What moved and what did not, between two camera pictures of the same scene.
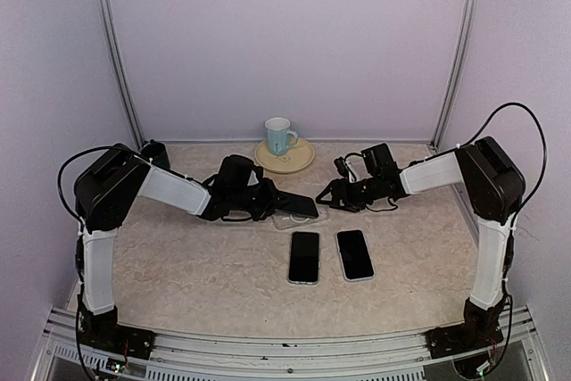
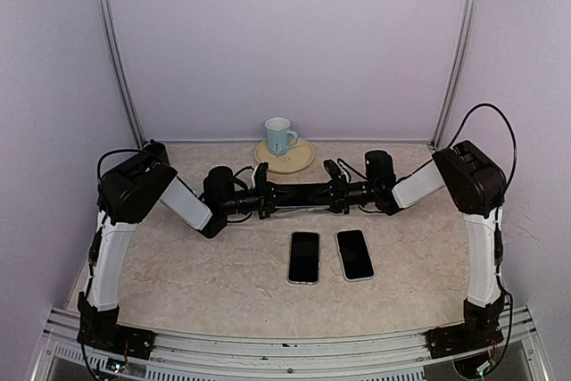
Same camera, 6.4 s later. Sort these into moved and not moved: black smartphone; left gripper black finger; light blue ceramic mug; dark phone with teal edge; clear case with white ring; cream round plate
Moved: left gripper black finger; clear case with white ring; dark phone with teal edge
Not moved: black smartphone; cream round plate; light blue ceramic mug
